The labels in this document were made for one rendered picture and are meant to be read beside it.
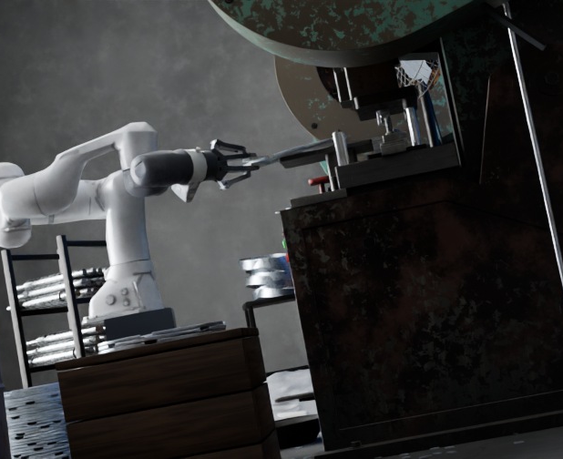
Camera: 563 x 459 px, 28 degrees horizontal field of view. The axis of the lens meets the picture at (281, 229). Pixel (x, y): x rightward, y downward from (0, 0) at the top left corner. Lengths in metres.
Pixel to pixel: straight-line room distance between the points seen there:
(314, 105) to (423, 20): 1.85
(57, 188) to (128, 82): 7.36
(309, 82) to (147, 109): 5.71
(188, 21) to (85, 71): 1.01
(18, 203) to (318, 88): 1.86
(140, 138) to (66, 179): 0.21
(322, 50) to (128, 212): 0.76
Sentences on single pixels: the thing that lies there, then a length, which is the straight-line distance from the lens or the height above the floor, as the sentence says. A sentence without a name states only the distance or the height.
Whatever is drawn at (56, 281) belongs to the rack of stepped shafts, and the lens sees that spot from 5.26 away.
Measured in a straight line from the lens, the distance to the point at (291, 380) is 4.26.
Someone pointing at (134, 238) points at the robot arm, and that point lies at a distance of 3.09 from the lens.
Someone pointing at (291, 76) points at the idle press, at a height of 1.31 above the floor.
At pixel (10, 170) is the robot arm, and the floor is 0.86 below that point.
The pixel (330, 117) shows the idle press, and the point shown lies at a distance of 4.42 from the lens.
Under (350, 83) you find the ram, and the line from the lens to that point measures 3.01.
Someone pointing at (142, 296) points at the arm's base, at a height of 0.49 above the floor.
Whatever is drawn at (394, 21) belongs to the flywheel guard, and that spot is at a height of 0.97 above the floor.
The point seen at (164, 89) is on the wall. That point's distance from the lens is 10.08.
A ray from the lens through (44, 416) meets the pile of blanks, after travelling 3.55.
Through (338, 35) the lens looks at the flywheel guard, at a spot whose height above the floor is 0.96.
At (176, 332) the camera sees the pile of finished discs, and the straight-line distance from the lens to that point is 2.46.
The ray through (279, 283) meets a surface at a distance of 5.95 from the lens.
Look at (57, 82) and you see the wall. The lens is 10.36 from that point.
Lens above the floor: 0.30
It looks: 6 degrees up
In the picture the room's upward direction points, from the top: 11 degrees counter-clockwise
